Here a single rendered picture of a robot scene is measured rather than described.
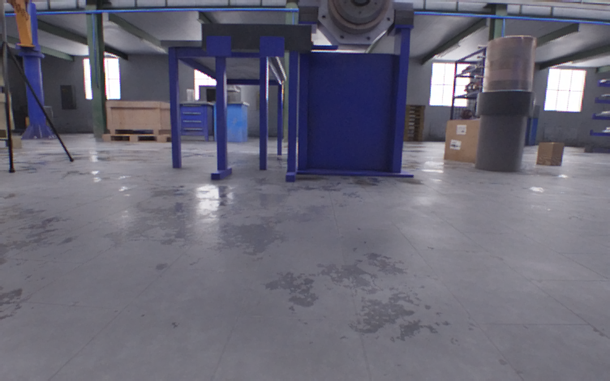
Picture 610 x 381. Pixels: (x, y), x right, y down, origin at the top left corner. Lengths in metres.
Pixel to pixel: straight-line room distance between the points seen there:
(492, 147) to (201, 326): 2.82
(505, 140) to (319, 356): 2.78
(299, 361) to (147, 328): 0.23
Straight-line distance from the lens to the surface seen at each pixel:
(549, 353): 0.58
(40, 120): 9.13
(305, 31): 1.97
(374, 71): 2.37
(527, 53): 3.19
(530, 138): 14.47
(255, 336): 0.50
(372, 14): 2.16
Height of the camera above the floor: 0.29
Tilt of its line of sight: 11 degrees down
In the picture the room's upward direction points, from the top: 1 degrees clockwise
